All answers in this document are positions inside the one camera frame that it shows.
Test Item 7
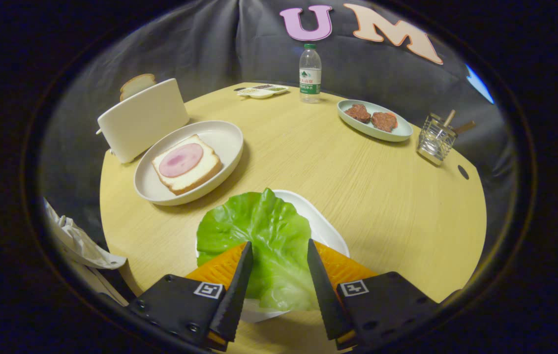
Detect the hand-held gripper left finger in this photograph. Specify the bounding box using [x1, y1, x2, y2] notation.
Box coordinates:
[128, 241, 254, 353]

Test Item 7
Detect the white leaf-shaped plate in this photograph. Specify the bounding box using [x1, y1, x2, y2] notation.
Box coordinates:
[195, 189, 350, 324]

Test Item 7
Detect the clear plastic water bottle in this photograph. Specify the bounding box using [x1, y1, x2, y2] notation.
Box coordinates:
[299, 44, 322, 104]

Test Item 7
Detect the clear utensil holder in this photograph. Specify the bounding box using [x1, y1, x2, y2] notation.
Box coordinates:
[417, 113, 458, 166]

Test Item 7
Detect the white divided condiment dish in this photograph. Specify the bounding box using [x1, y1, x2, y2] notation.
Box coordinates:
[234, 84, 289, 99]

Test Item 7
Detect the pink ham slice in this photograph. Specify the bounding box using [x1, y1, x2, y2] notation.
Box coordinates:
[159, 143, 204, 178]

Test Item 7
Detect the light blue plate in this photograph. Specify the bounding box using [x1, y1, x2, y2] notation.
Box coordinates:
[337, 99, 413, 143]

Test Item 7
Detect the round cream plate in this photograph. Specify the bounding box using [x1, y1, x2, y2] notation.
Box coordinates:
[133, 120, 244, 206]

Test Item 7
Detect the toast bread slice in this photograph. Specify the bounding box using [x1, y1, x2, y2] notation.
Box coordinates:
[120, 74, 156, 102]

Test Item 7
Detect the brown meat patty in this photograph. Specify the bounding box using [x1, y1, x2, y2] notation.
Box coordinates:
[371, 112, 399, 133]
[344, 104, 372, 123]

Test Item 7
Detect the white toaster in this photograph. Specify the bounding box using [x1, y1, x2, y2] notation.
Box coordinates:
[96, 78, 190, 164]

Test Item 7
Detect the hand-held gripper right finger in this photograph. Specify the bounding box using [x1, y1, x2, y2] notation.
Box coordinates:
[307, 239, 440, 351]

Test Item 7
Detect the beige fabric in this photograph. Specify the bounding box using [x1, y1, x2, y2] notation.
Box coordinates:
[70, 261, 129, 306]

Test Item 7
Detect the green lettuce leaf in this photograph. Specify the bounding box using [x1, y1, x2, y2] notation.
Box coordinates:
[195, 188, 319, 311]

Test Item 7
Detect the bread slice with brown crust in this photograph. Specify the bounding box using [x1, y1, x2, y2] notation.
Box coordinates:
[151, 135, 222, 196]

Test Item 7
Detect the white crumpled cloth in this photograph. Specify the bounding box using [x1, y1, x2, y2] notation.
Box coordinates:
[43, 197, 127, 269]

